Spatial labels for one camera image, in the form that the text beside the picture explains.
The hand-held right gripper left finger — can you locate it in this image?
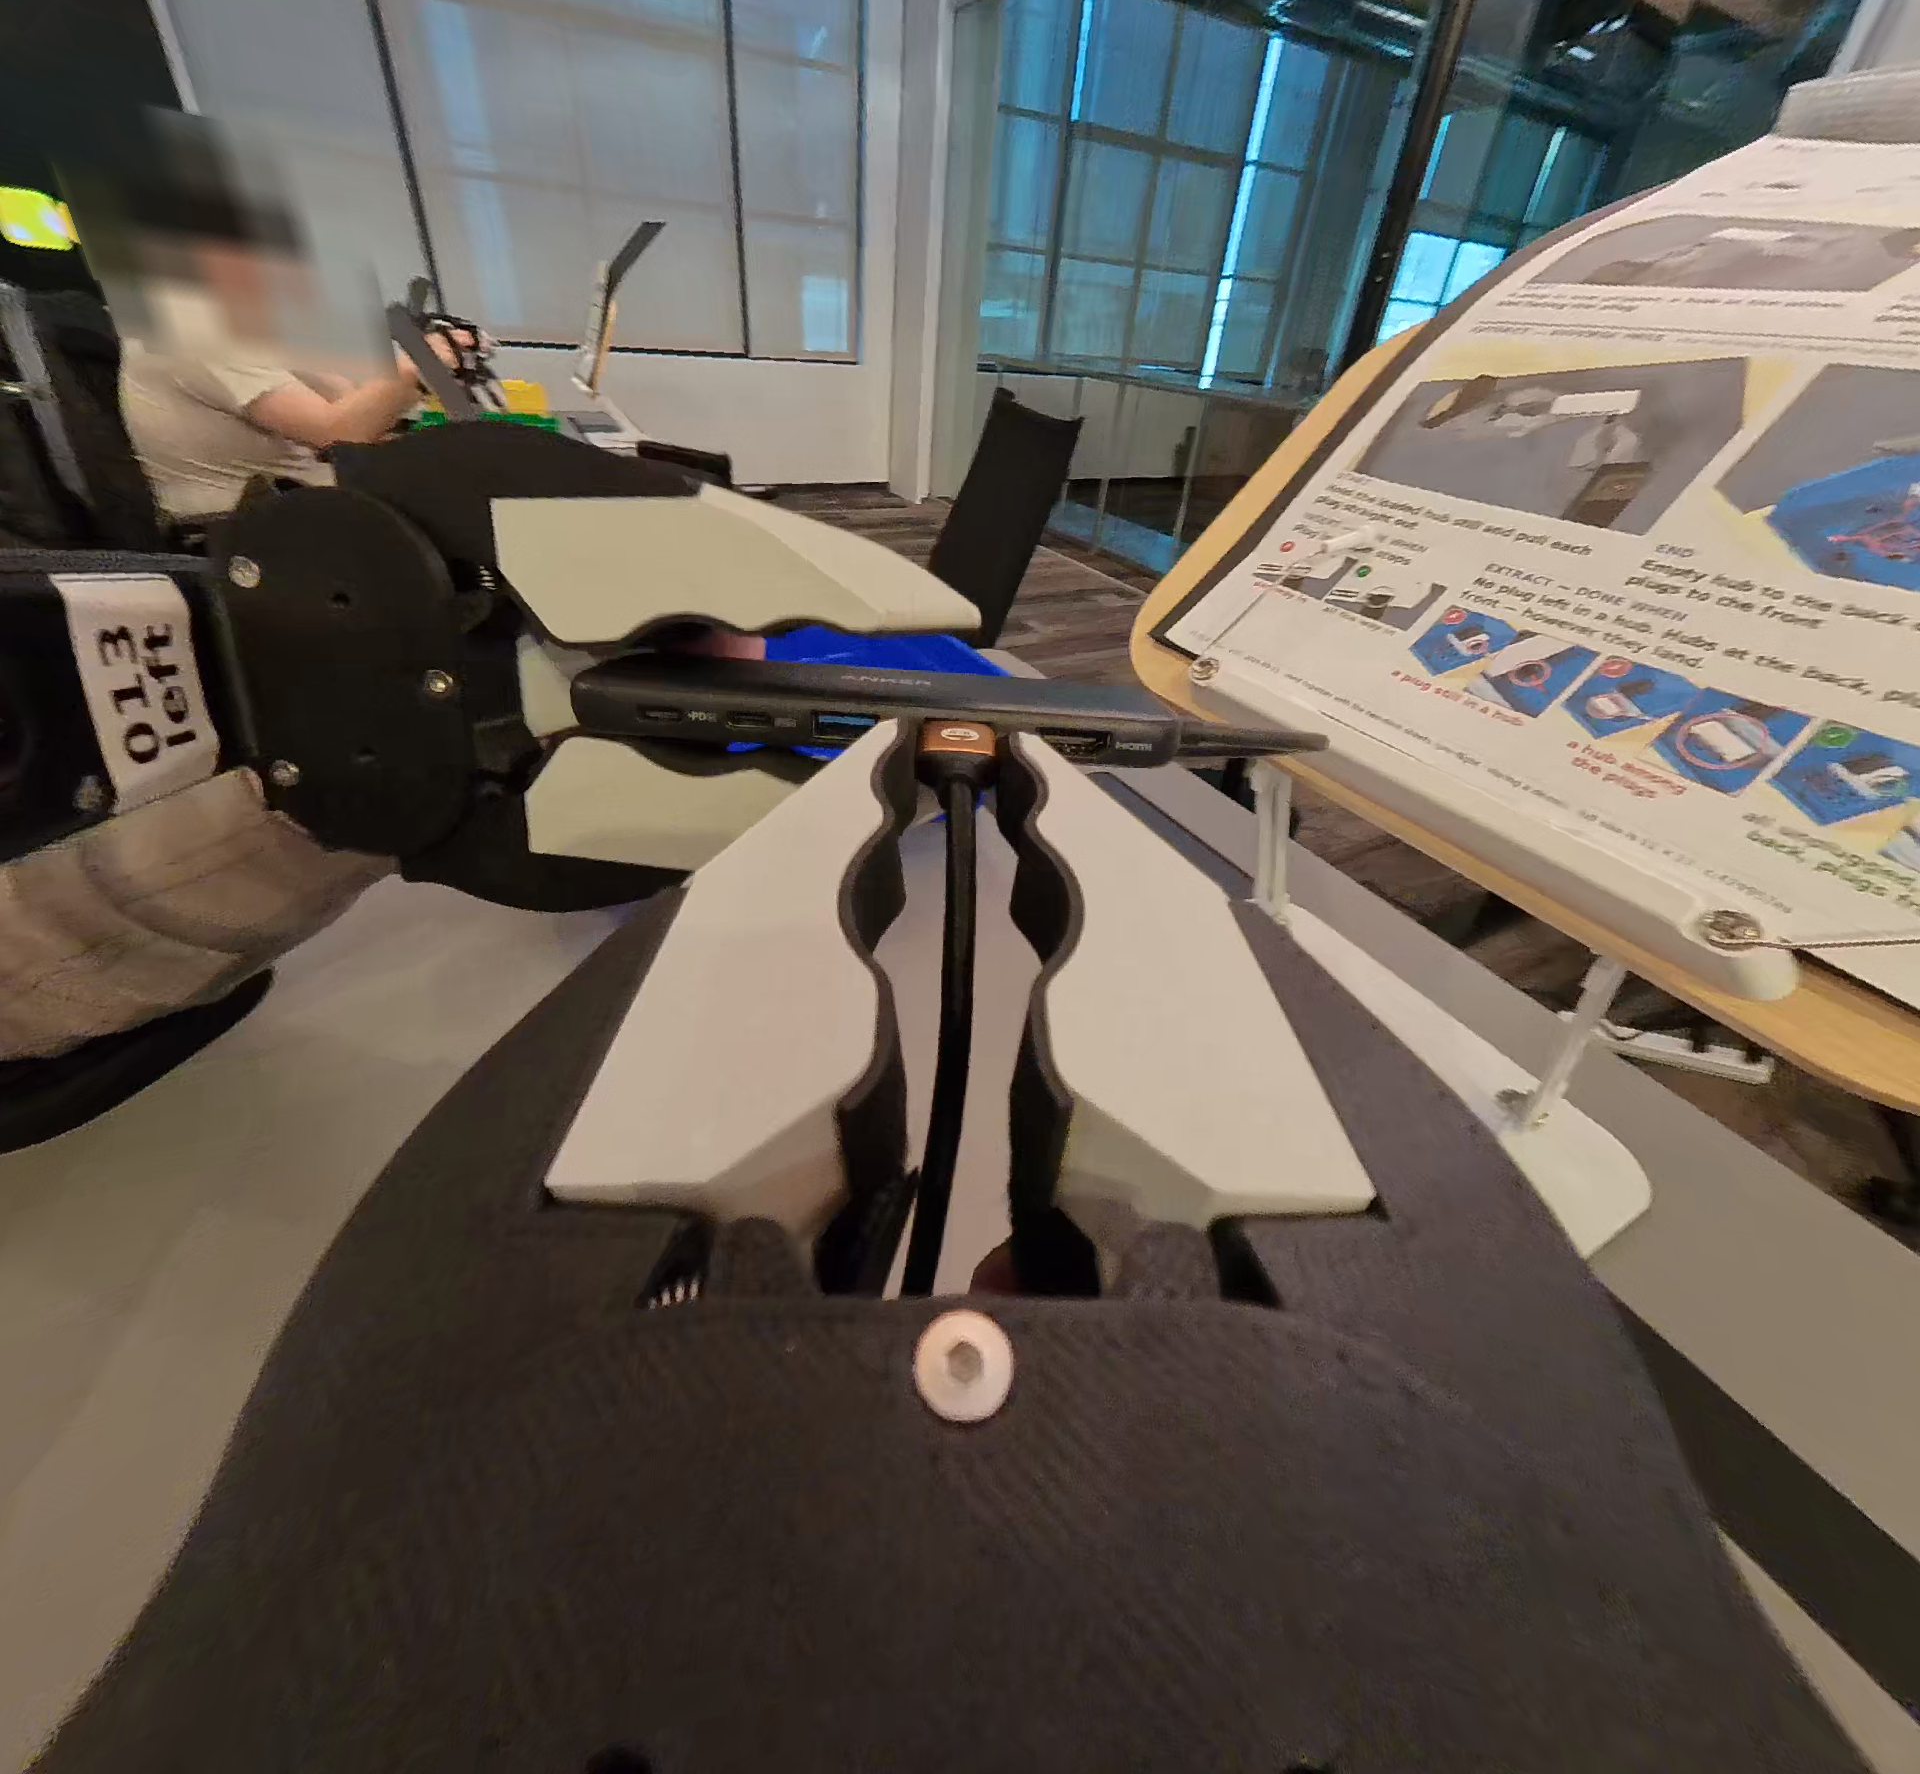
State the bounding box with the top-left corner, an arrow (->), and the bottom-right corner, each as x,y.
543,717 -> 921,1296

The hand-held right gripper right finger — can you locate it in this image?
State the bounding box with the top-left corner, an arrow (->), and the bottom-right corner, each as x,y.
998,733 -> 1382,1296

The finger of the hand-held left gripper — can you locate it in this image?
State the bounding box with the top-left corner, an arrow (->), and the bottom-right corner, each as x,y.
490,480 -> 984,651
518,736 -> 842,864

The slim dark grey hub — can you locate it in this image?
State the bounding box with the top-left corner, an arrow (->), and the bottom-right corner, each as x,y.
570,655 -> 1329,771

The black cable with copper plug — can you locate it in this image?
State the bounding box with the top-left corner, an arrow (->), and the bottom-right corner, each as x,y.
898,715 -> 1007,1300

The person's left forearm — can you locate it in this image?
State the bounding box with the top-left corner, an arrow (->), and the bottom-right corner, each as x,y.
0,768 -> 399,1063

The black office chair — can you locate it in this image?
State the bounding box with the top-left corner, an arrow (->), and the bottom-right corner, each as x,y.
930,386 -> 1085,644

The white stand base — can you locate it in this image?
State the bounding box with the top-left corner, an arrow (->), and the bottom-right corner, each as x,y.
1245,753 -> 1652,1258

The white power strip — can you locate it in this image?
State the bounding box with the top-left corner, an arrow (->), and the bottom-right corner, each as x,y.
1596,1015 -> 1780,1089

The printed instruction sheet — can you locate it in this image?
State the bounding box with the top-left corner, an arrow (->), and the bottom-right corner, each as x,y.
1167,131 -> 1920,1011

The wooden display board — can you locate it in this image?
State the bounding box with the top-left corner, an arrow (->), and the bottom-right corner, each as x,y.
1128,318 -> 1920,1115

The black monitor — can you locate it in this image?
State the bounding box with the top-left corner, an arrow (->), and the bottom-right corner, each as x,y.
0,0 -> 185,249

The black pole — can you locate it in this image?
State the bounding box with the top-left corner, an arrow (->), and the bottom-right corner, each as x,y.
1335,0 -> 1520,374

